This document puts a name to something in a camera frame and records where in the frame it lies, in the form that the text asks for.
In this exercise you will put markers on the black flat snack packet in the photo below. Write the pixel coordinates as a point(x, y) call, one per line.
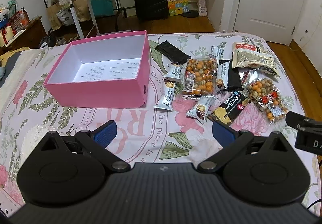
point(175, 55)

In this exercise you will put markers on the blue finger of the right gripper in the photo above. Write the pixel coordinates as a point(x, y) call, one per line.
point(296, 121)

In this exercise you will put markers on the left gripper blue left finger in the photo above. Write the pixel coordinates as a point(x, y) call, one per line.
point(95, 142)

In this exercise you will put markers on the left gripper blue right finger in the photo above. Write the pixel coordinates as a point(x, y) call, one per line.
point(233, 143)

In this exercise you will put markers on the large coated peanut bag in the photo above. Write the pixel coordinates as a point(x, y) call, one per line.
point(200, 75)

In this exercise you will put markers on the small coated peanut bag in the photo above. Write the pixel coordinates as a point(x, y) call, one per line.
point(267, 98)

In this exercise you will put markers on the colourful toy box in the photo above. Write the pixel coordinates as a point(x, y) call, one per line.
point(177, 7)

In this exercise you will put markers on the white plastic bag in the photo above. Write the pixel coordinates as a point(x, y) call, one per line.
point(202, 10)

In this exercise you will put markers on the pink cardboard box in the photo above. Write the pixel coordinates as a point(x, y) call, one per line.
point(106, 71)

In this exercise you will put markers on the brown paper bag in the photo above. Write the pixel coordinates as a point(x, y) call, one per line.
point(52, 16)

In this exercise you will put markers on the white snack bar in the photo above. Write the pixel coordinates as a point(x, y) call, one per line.
point(200, 110)
point(165, 101)
point(222, 79)
point(217, 52)
point(174, 73)

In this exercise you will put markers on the beige noodle packet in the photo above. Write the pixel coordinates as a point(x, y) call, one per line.
point(253, 57)

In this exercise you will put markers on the white snack bar bottom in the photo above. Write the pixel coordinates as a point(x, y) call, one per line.
point(200, 110)

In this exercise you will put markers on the floral bed sheet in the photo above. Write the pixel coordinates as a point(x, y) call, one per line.
point(145, 134)

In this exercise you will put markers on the white snack bar top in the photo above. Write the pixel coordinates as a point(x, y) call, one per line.
point(217, 52)

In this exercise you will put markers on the teal shopping bag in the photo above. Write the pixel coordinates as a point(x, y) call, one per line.
point(102, 7)

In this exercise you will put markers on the black yellow cracker packet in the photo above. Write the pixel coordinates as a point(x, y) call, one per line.
point(230, 109)

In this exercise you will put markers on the dark wooden nightstand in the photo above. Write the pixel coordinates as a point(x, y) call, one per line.
point(31, 37)

